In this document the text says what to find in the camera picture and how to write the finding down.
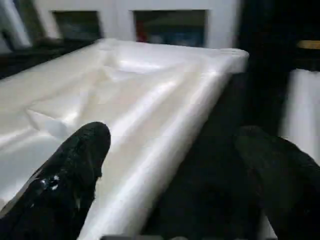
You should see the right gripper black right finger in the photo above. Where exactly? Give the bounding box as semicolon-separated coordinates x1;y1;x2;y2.
234;125;320;240

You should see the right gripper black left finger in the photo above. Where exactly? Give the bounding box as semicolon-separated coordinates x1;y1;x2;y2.
0;121;112;240

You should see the white plastic table leg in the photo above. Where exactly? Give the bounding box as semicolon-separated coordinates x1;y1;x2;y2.
279;68;320;156

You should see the white plastic table top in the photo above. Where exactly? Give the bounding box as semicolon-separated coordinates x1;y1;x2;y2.
0;37;251;240

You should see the black mat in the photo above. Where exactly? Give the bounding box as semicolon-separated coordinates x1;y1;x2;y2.
0;34;320;240

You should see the small yellow label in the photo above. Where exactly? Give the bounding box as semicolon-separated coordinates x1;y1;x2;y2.
296;39;320;50

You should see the white glass-door cabinet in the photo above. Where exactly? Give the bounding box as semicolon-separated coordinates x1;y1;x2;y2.
32;0;241;50

